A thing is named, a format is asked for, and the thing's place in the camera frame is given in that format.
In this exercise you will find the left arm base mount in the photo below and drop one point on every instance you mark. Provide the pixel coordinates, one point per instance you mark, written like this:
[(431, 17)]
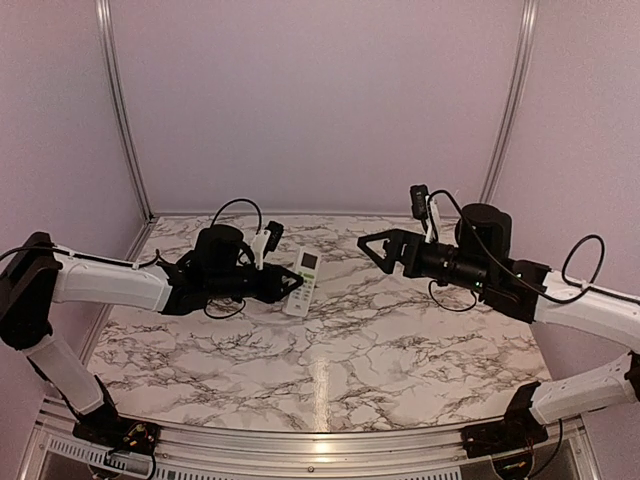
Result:
[(123, 435)]

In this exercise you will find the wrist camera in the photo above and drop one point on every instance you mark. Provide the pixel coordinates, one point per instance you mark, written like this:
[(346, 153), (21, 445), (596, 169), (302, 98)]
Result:
[(426, 211), (266, 241)]

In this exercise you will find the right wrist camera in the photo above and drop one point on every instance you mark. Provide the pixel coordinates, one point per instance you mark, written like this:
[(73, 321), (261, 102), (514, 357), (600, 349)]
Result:
[(426, 211)]

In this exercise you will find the aluminium frame post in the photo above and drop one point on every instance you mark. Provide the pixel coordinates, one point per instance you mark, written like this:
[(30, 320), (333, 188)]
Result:
[(108, 46), (515, 92)]

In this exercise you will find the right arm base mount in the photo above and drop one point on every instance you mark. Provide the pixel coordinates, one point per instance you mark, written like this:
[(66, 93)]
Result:
[(501, 436)]

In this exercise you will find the right aluminium frame post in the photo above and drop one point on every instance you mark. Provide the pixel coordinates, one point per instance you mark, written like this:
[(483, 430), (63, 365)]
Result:
[(515, 92)]

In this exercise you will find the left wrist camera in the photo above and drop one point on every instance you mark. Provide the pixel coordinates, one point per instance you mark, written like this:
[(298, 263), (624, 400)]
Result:
[(266, 241)]

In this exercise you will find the left aluminium frame post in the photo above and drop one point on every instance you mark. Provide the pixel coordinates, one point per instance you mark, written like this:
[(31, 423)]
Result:
[(108, 46)]

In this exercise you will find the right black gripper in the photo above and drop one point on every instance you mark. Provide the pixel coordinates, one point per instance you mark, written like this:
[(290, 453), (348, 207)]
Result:
[(398, 242)]

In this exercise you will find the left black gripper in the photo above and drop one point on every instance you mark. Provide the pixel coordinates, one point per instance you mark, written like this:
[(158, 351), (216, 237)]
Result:
[(274, 290)]

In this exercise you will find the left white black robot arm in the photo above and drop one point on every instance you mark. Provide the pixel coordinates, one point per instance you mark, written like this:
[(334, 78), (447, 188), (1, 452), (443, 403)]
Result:
[(40, 273)]

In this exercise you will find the front aluminium rail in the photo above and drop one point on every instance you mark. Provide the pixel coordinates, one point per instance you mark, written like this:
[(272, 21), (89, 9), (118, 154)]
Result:
[(193, 452)]

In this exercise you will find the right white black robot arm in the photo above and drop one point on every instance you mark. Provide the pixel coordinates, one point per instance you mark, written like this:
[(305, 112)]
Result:
[(527, 291)]

